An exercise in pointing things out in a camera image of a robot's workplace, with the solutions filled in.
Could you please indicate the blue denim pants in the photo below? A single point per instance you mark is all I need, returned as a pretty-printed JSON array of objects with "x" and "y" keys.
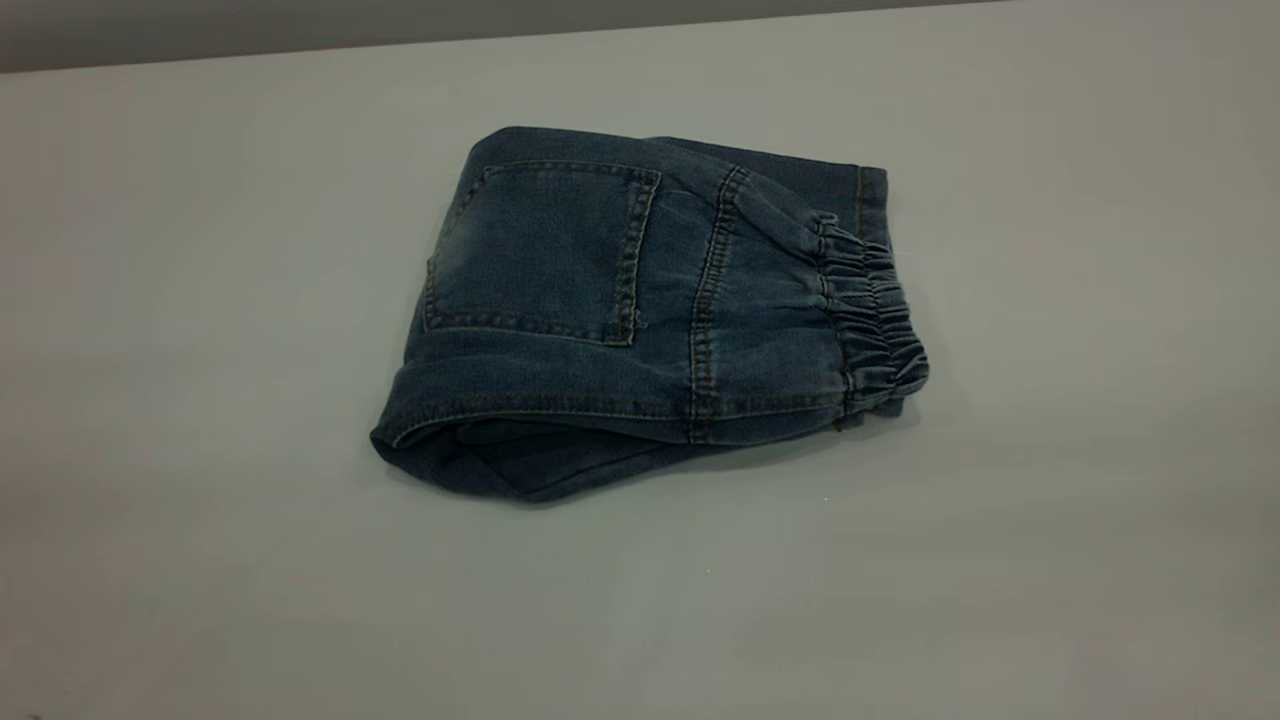
[{"x": 600, "y": 350}]

